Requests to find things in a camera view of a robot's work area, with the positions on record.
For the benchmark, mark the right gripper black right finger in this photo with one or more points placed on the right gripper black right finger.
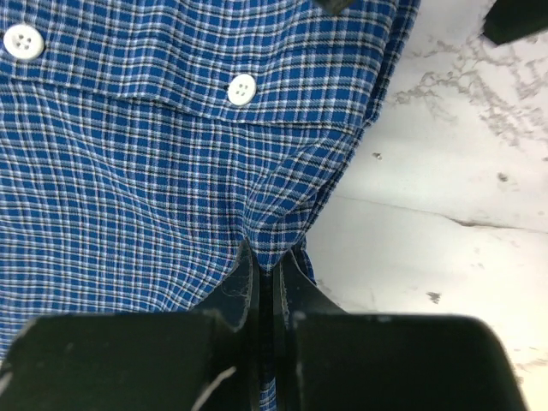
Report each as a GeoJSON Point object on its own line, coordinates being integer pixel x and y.
{"type": "Point", "coordinates": [328, 359]}

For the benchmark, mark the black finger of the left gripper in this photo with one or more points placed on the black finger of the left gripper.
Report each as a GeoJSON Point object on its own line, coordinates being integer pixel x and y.
{"type": "Point", "coordinates": [334, 6]}

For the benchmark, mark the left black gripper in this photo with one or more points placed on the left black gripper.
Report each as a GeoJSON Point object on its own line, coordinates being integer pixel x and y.
{"type": "Point", "coordinates": [511, 20]}

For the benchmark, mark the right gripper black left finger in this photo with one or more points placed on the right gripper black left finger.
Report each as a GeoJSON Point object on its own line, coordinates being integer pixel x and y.
{"type": "Point", "coordinates": [202, 359]}

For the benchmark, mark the blue checkered long sleeve shirt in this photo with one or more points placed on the blue checkered long sleeve shirt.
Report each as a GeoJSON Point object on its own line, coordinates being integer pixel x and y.
{"type": "Point", "coordinates": [143, 141]}

